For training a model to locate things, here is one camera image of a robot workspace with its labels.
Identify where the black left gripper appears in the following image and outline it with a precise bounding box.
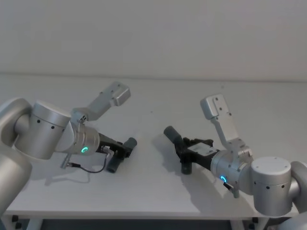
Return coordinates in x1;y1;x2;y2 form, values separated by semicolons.
96;133;138;174

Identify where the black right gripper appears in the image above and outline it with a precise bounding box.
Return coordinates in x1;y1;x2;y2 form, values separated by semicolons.
163;126;221;175

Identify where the thin dark gripper cable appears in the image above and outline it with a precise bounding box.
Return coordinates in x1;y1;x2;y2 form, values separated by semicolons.
71;149;115;173

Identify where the white table frame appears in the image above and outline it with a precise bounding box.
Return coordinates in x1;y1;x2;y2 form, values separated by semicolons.
0;210;307;230

